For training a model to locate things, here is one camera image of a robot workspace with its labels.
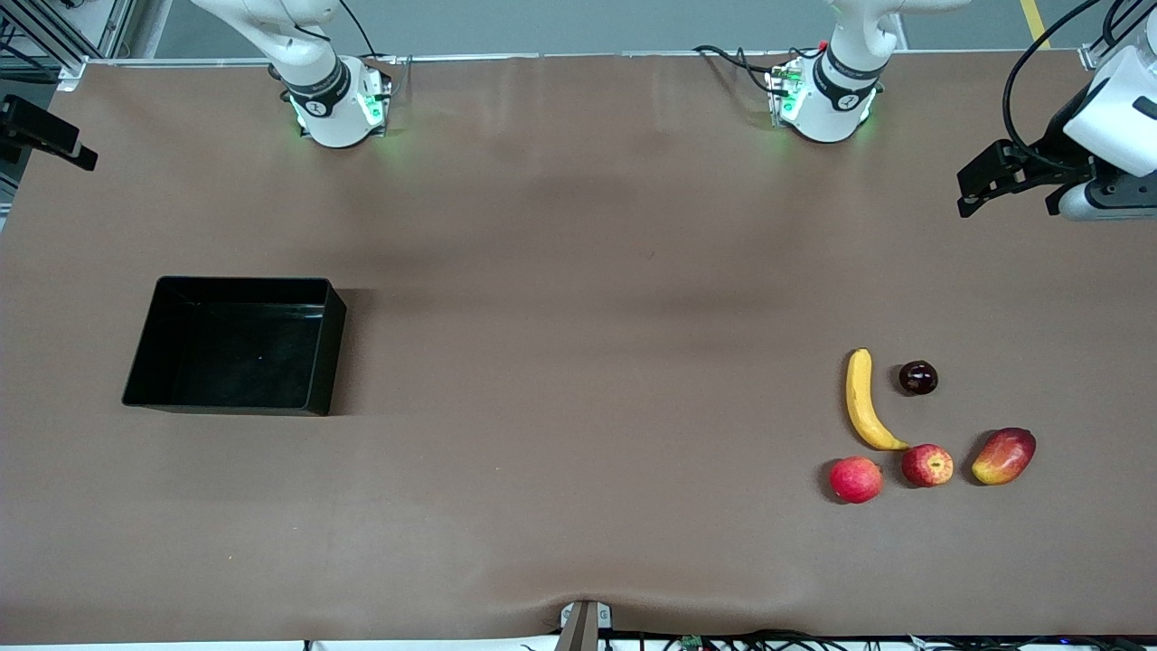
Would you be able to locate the red yellow apple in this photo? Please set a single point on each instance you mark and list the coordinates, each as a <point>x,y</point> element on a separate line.
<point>926,466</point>

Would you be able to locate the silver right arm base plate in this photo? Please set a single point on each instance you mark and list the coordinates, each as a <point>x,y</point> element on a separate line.
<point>372,104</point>

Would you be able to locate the dark red plum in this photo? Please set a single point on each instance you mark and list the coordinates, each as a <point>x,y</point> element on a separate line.
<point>918,378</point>

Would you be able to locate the yellow banana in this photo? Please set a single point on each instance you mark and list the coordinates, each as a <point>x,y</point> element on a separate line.
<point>859,398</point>

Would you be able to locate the aluminium frame corner post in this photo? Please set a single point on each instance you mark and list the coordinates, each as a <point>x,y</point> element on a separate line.
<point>1098,54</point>

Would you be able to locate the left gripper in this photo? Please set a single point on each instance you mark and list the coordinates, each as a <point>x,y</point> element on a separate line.
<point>1054,143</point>

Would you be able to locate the black plastic box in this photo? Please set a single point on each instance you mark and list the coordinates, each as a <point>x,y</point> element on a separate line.
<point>235,348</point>

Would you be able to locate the red yellow mango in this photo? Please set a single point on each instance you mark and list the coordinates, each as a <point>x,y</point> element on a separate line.
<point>1003,457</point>

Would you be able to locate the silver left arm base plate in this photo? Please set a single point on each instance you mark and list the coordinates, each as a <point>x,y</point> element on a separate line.
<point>785,95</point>

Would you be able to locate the brown table mat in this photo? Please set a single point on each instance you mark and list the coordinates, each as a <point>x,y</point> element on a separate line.
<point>578,226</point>

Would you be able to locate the aluminium frame with dark struts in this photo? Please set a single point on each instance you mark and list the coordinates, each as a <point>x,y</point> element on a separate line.
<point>113,27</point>

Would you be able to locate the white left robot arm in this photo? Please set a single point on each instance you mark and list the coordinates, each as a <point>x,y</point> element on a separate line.
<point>836,113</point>

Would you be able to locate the plain red apple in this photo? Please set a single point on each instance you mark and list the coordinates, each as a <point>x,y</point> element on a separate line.
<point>855,479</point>

